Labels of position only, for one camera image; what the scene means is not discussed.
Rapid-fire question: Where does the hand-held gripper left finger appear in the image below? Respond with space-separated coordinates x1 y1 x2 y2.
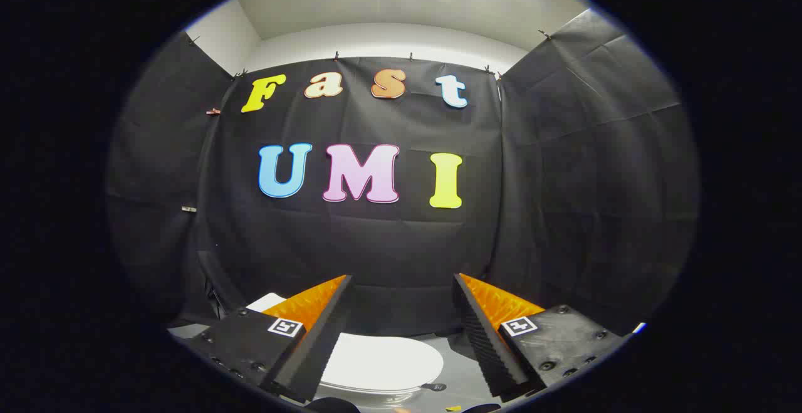
187 274 354 404

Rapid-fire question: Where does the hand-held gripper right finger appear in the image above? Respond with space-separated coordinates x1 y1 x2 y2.
452 273 628 400

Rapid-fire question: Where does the white toilet tank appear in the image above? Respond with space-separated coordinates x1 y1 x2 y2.
246 293 288 314

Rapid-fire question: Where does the black backdrop cloth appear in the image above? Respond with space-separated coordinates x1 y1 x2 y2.
107 9 699 338

